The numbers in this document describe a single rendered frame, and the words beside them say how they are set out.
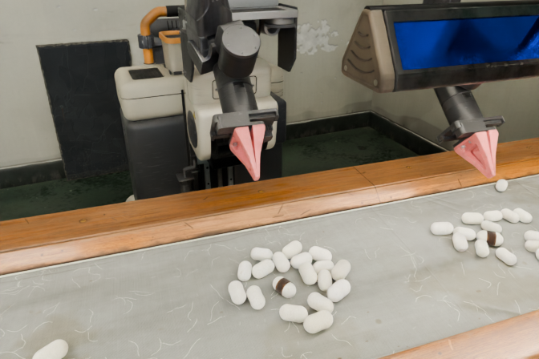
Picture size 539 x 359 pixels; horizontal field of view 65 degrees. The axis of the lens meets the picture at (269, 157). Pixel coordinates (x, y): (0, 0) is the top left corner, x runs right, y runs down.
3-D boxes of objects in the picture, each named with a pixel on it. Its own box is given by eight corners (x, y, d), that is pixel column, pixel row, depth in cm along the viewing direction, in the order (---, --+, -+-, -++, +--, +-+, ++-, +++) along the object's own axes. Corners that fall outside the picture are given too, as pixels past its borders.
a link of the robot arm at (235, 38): (230, 36, 75) (186, 50, 72) (240, -13, 65) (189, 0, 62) (262, 89, 72) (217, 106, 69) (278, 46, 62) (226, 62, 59)
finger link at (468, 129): (516, 167, 70) (492, 118, 74) (481, 173, 68) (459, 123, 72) (489, 182, 76) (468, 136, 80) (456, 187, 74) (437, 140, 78)
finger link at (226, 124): (277, 167, 61) (261, 111, 64) (228, 175, 59) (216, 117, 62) (267, 184, 67) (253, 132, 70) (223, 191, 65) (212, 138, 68)
